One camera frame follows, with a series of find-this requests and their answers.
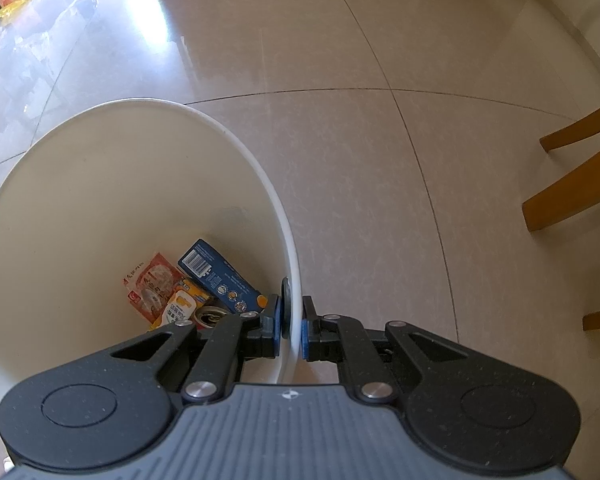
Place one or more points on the wooden chair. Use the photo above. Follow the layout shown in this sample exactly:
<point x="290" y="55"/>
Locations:
<point x="574" y="192"/>

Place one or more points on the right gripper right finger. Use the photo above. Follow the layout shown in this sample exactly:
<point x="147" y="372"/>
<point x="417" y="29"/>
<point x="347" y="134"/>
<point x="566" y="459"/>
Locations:
<point x="359" y="354"/>

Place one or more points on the white plastic trash bin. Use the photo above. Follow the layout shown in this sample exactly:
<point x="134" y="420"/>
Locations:
<point x="105" y="191"/>

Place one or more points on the red snack wrapper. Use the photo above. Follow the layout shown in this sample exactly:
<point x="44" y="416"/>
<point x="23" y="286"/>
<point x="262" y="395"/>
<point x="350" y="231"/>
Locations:
<point x="150" y="285"/>

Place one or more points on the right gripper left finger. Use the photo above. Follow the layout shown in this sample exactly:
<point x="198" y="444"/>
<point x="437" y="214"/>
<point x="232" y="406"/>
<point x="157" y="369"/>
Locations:
<point x="236" y="338"/>

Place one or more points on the red soda can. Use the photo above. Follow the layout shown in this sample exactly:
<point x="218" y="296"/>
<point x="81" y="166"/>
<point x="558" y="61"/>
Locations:
<point x="206" y="317"/>

